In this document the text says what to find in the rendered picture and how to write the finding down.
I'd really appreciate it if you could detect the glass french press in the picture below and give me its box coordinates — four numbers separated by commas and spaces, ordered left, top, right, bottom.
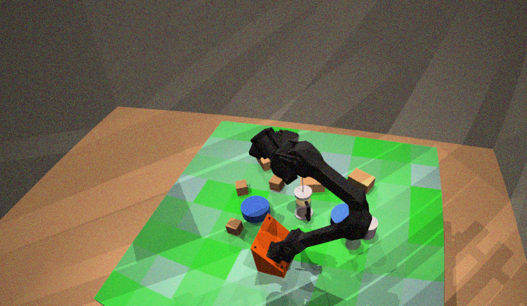
294, 185, 313, 222

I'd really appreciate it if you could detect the grey cylinder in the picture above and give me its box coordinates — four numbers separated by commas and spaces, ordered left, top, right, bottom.
345, 239, 362, 250
363, 216, 378, 240

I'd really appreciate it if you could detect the blue cylinder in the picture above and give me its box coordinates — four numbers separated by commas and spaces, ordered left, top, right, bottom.
241, 196, 270, 223
330, 203, 349, 224

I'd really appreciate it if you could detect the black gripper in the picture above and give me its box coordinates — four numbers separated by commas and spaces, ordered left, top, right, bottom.
249, 144, 307, 178

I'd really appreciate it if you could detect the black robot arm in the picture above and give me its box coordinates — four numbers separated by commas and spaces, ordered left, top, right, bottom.
250, 127, 372, 264

